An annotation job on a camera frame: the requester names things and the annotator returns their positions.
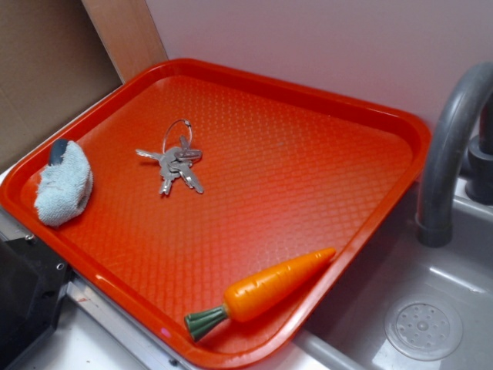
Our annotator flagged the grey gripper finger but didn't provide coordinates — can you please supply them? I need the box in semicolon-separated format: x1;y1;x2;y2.
48;138;69;166

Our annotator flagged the light blue cloth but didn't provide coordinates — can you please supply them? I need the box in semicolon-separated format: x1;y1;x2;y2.
35;140;93;227

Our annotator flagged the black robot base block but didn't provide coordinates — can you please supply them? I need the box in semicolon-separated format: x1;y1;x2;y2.
1;235;72;369

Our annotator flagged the brown cardboard panel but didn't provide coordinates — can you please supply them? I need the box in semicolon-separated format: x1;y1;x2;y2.
1;1;121;170

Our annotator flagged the silver key bunch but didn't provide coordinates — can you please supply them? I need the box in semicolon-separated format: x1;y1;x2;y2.
136;136;204;196

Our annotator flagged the wooden board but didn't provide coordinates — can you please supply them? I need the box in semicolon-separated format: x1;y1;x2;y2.
82;0;168;82

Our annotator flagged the orange plastic tray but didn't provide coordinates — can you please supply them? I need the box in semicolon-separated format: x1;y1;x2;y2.
1;59;431;369

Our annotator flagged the orange toy carrot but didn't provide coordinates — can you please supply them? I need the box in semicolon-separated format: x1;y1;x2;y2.
184;248;337;341

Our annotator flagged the grey plastic sink basin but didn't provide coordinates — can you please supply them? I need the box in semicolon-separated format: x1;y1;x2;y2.
295;190;492;369

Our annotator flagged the grey sink faucet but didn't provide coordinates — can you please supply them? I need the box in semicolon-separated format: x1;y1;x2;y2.
416;62;492;247

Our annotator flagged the round sink drain strainer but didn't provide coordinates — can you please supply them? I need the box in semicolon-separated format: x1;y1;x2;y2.
384;294;463;362

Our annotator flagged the silver key ring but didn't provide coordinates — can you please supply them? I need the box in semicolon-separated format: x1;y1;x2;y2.
162;119;193;154

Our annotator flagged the dark faucet handle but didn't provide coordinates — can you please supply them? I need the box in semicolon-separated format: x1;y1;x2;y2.
465;97;492;206

